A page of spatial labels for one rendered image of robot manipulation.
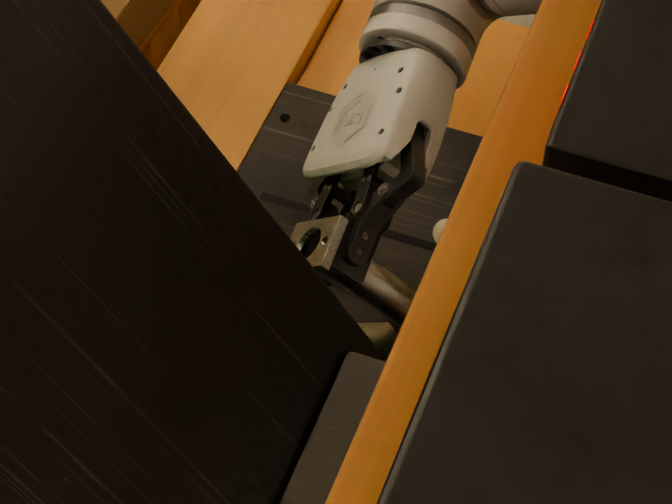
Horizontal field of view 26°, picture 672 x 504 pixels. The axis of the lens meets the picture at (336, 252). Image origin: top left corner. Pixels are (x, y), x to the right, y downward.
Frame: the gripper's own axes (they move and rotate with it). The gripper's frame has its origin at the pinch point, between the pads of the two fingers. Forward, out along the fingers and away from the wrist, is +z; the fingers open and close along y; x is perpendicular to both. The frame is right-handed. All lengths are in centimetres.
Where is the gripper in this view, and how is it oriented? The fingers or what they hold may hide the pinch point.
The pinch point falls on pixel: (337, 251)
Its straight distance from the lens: 102.5
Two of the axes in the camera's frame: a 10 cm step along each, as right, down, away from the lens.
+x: 7.4, 4.7, 4.8
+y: 5.8, -0.8, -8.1
